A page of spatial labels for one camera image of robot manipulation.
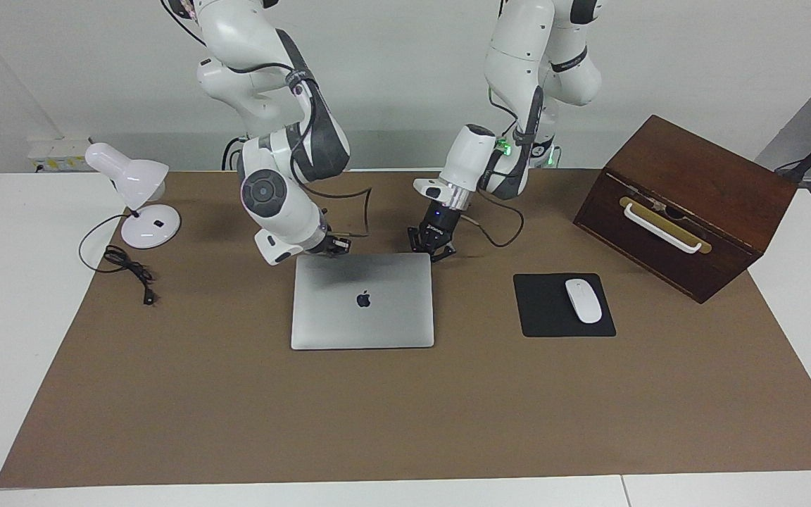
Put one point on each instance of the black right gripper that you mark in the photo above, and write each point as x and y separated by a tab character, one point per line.
324	245

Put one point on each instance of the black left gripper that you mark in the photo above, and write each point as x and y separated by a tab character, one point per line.
442	224

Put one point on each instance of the silver grey laptop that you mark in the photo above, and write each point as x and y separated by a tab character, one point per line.
363	324

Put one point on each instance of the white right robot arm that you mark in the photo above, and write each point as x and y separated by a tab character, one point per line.
272	197

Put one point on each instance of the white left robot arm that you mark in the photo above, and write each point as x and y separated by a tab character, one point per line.
518	42

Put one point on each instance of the black mouse pad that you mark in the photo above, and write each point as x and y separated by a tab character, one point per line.
543	306

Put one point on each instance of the white computer mouse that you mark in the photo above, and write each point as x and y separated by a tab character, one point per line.
583	301

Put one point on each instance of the brown table mat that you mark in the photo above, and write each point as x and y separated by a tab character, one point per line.
377	415

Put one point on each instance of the white desk lamp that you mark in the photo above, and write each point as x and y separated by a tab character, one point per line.
148	229

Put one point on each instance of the dark brown wooden box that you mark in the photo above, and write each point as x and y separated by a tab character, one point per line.
701	169

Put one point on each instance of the white wall power strip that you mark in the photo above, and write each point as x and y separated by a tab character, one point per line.
57	151

